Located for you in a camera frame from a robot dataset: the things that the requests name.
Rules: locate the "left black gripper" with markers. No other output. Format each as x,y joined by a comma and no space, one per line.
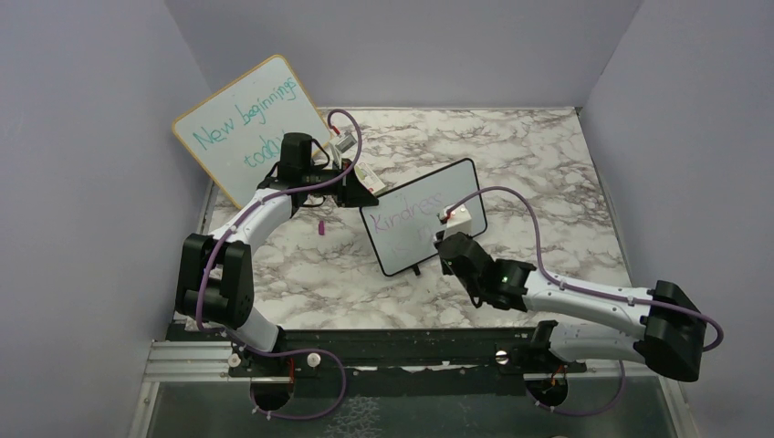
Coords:
351,192

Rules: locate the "black-framed whiteboard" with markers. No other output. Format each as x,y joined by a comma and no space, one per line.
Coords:
403,225

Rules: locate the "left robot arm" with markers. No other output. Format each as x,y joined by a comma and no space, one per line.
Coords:
215,284

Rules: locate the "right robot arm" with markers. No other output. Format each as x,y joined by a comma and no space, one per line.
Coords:
659,327

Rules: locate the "wood-framed whiteboard with writing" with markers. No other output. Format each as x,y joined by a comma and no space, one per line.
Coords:
236,134

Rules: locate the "small green white box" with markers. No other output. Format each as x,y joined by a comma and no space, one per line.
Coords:
369,179

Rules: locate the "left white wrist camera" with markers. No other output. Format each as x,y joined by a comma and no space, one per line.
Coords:
338,145

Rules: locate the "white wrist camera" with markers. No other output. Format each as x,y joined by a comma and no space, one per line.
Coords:
453,220
338,145

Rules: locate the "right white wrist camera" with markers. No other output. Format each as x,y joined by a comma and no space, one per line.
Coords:
453,220

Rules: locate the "black metal base rail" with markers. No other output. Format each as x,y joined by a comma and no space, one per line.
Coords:
327,364

